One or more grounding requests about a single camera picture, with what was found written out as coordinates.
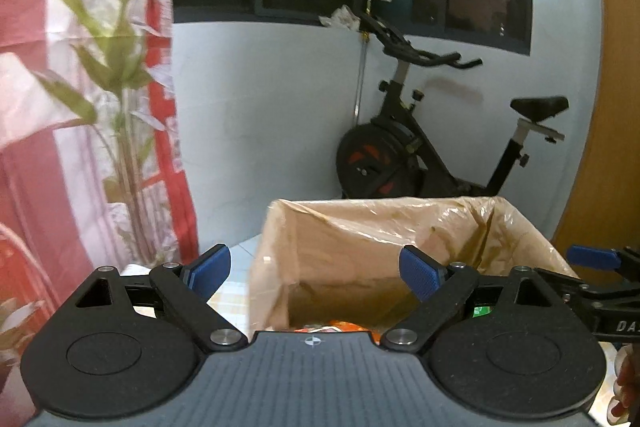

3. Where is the brown cardboard box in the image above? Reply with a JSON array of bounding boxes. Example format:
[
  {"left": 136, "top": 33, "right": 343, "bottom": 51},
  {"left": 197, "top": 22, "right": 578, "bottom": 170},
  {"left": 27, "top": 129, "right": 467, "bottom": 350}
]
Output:
[{"left": 248, "top": 195, "right": 581, "bottom": 335}]

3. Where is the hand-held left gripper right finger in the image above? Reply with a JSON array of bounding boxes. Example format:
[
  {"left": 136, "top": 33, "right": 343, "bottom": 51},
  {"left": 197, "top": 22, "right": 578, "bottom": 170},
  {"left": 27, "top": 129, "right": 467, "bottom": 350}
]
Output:
[{"left": 381, "top": 245, "right": 568, "bottom": 353}]

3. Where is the orange snack packet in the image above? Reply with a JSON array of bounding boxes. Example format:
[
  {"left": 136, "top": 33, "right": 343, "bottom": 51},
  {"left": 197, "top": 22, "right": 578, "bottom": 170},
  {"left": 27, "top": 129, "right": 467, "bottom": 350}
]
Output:
[{"left": 294, "top": 319, "right": 373, "bottom": 334}]

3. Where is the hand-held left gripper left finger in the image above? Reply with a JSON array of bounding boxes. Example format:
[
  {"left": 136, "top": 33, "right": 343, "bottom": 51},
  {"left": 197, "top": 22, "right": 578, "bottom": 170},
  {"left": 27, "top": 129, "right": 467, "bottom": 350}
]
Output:
[{"left": 75, "top": 244, "right": 249, "bottom": 353}]

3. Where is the black exercise bike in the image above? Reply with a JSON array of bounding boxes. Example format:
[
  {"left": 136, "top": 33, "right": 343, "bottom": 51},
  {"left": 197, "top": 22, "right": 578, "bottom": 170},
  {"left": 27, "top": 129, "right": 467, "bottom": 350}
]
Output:
[{"left": 335, "top": 13, "right": 570, "bottom": 200}]

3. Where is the crumpled white plastic bag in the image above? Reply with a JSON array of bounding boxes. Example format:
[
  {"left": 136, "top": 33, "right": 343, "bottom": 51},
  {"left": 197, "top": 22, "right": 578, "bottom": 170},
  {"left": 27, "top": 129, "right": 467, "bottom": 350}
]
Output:
[{"left": 319, "top": 5, "right": 362, "bottom": 30}]

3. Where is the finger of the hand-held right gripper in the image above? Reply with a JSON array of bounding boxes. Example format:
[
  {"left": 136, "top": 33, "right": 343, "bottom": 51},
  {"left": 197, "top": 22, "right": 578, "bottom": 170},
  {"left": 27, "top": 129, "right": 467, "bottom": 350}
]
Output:
[
  {"left": 536, "top": 268, "right": 606, "bottom": 305},
  {"left": 567, "top": 245, "right": 640, "bottom": 280}
]

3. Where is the red floral curtain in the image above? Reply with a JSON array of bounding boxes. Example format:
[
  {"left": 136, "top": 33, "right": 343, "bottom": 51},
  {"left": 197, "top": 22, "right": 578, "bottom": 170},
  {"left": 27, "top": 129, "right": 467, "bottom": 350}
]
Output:
[{"left": 0, "top": 0, "right": 201, "bottom": 427}]

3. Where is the person's right hand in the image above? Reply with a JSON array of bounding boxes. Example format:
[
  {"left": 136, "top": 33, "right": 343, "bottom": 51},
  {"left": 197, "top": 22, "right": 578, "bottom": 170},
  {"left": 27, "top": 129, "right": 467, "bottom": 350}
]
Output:
[{"left": 606, "top": 344, "right": 640, "bottom": 427}]

